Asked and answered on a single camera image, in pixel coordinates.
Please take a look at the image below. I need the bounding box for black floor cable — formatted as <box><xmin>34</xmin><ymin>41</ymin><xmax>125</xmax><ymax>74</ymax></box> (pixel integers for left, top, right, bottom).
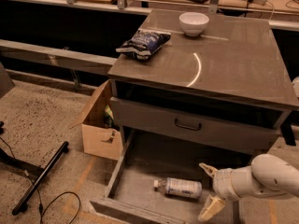
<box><xmin>0</xmin><ymin>137</ymin><xmax>81</xmax><ymax>224</ymax></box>

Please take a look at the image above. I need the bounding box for green snack bag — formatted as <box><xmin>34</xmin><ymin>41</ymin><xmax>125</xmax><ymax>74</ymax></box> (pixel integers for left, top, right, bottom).
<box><xmin>104</xmin><ymin>105</ymin><xmax>114</xmax><ymax>128</ymax></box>

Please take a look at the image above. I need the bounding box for grey metal rail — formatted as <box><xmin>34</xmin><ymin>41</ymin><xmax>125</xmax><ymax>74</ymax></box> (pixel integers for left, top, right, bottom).
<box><xmin>0</xmin><ymin>39</ymin><xmax>117</xmax><ymax>76</ymax></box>

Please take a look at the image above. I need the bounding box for black metal stand leg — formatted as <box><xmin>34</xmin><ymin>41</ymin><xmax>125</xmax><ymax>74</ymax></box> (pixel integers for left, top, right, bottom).
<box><xmin>12</xmin><ymin>142</ymin><xmax>68</xmax><ymax>216</ymax></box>

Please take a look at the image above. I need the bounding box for white ceramic bowl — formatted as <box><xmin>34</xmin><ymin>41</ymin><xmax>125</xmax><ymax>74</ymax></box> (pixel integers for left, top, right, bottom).
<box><xmin>179</xmin><ymin>12</ymin><xmax>209</xmax><ymax>36</ymax></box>

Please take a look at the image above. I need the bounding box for grey drawer cabinet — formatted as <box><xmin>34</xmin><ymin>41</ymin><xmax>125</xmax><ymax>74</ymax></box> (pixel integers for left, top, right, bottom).
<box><xmin>107</xmin><ymin>8</ymin><xmax>299</xmax><ymax>161</ymax></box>

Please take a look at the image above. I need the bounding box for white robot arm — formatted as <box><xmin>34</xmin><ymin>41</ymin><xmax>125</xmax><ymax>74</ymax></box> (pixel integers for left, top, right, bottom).
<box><xmin>198</xmin><ymin>154</ymin><xmax>299</xmax><ymax>222</ymax></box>

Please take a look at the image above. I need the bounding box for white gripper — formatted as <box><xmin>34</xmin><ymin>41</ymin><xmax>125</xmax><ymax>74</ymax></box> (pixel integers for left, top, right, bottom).
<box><xmin>197</xmin><ymin>162</ymin><xmax>275</xmax><ymax>222</ymax></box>

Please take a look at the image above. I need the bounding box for top drawer with handle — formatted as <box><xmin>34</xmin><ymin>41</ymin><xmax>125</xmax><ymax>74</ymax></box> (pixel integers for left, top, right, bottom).
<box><xmin>110</xmin><ymin>97</ymin><xmax>279</xmax><ymax>154</ymax></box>

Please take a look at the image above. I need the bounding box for clear plastic water bottle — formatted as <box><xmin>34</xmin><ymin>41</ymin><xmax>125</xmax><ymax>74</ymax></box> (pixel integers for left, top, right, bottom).
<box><xmin>153</xmin><ymin>177</ymin><xmax>202</xmax><ymax>199</ymax></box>

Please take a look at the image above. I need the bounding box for dark blue chip bag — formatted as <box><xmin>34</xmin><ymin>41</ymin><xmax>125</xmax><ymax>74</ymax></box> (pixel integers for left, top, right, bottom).
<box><xmin>116</xmin><ymin>29</ymin><xmax>171</xmax><ymax>61</ymax></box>

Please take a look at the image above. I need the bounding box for cardboard box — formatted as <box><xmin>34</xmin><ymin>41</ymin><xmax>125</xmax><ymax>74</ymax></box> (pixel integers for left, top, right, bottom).
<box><xmin>69</xmin><ymin>81</ymin><xmax>122</xmax><ymax>161</ymax></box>

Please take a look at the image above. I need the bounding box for open middle drawer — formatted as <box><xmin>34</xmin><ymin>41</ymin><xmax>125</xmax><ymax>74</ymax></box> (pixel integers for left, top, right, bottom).
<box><xmin>92</xmin><ymin>130</ymin><xmax>250</xmax><ymax>224</ymax></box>

